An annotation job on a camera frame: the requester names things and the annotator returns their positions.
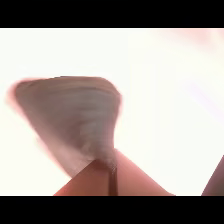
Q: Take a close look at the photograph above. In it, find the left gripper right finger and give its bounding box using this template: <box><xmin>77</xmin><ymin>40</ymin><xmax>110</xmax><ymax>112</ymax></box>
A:
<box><xmin>114</xmin><ymin>149</ymin><xmax>175</xmax><ymax>197</ymax></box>

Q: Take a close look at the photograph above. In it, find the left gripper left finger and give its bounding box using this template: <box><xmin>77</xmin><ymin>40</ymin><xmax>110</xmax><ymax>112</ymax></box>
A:
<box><xmin>53</xmin><ymin>159</ymin><xmax>110</xmax><ymax>197</ymax></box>

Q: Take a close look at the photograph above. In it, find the dark grey garment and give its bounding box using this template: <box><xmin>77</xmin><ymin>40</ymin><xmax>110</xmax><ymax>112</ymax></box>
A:
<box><xmin>6</xmin><ymin>75</ymin><xmax>123</xmax><ymax>178</ymax></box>

